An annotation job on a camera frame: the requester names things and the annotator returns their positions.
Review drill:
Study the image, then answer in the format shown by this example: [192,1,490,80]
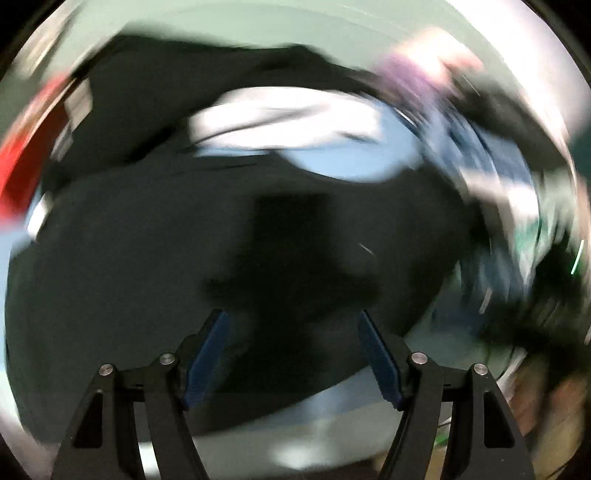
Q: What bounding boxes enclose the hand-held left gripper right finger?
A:
[358,310,536,480]

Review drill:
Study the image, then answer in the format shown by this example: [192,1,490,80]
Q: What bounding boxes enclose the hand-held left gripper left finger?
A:
[51,310,230,480]

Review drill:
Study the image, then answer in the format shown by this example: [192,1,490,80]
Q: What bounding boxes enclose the dark grey pants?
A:
[4,154,478,439]

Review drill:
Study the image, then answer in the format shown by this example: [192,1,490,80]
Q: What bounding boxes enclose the blue sheet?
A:
[193,102,426,184]

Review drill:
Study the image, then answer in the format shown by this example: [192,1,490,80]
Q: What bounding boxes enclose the blue striped cloth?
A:
[413,105,542,197]

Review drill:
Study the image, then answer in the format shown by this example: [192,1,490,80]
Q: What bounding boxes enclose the light grey sweater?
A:
[187,87,395,152]

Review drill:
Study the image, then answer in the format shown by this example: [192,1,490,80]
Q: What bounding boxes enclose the red cardboard box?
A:
[0,76,71,223]

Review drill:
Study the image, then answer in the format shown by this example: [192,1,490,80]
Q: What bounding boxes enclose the green sofa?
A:
[11,0,591,97]

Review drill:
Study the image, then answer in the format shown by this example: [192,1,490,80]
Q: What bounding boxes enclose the black drawstring garment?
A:
[60,34,386,163]

